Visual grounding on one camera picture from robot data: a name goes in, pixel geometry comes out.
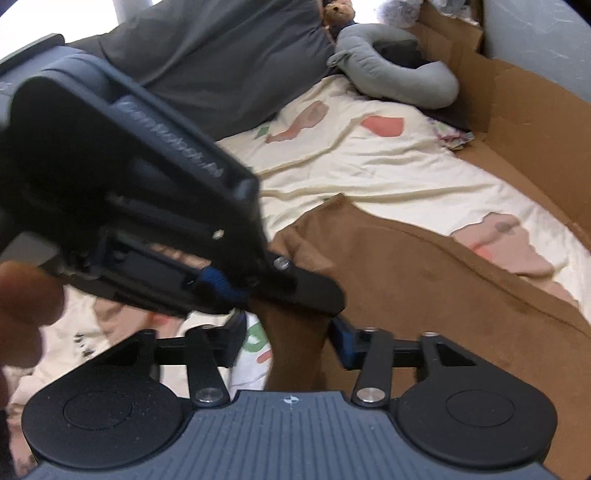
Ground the brown printed t-shirt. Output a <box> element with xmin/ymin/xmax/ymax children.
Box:
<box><xmin>270</xmin><ymin>195</ymin><xmax>590</xmax><ymax>479</ymax></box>

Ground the person's left hand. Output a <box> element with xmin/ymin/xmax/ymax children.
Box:
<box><xmin>0</xmin><ymin>260</ymin><xmax>67</xmax><ymax>411</ymax></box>

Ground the cream bear print blanket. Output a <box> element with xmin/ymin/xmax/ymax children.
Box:
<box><xmin>6</xmin><ymin>73</ymin><xmax>591</xmax><ymax>476</ymax></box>

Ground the colourful dotted cloth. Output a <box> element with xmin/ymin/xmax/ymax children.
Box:
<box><xmin>428</xmin><ymin>118</ymin><xmax>475</xmax><ymax>151</ymax></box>

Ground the grey neck pillow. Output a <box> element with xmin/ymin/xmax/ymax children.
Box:
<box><xmin>327</xmin><ymin>24</ymin><xmax>460</xmax><ymax>110</ymax></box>

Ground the brown cardboard sheet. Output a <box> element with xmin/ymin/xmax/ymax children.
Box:
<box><xmin>411</xmin><ymin>4</ymin><xmax>590</xmax><ymax>246</ymax></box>

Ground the plush toy with sunglasses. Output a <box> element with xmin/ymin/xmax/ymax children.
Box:
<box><xmin>320</xmin><ymin>0</ymin><xmax>356</xmax><ymax>27</ymax></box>

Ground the white pillow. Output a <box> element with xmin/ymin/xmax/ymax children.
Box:
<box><xmin>378</xmin><ymin>0</ymin><xmax>472</xmax><ymax>29</ymax></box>

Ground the grey wrapped mattress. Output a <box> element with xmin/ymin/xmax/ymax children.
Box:
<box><xmin>483</xmin><ymin>0</ymin><xmax>591</xmax><ymax>101</ymax></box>

